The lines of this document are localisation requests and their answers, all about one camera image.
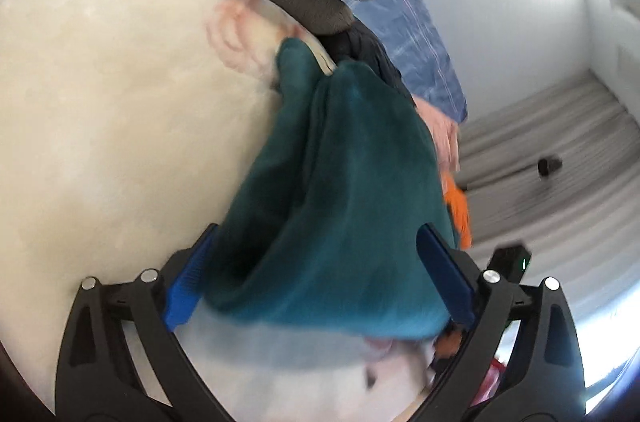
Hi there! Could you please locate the blue plaid bedsheet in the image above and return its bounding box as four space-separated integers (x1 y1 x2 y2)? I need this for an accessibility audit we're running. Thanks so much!
340 0 468 123

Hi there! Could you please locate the black stand with knob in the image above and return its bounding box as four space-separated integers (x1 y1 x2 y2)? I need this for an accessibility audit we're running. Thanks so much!
459 156 564 193

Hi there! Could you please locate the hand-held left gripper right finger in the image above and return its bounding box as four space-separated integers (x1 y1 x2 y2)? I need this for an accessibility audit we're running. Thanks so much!
416 223 587 422

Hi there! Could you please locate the grey curtain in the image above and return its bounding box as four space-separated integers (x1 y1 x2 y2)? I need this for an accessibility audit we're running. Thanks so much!
457 70 640 308

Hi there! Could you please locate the teal fleece garment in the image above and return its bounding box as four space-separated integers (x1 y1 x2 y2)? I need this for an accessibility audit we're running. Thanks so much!
200 37 458 340

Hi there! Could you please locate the orange cloth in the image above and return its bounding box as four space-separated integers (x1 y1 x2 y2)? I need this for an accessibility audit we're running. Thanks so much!
432 175 473 360

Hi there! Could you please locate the dark garment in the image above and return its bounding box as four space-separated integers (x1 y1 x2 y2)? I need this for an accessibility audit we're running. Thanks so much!
319 20 417 108

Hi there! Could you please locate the cream printed blanket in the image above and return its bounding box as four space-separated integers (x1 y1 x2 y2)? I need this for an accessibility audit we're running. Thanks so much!
0 0 441 422

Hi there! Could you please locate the pink cloth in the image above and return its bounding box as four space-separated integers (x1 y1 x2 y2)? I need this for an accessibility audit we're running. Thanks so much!
412 97 462 175

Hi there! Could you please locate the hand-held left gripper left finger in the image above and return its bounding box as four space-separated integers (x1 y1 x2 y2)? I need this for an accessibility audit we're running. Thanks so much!
54 223 223 422

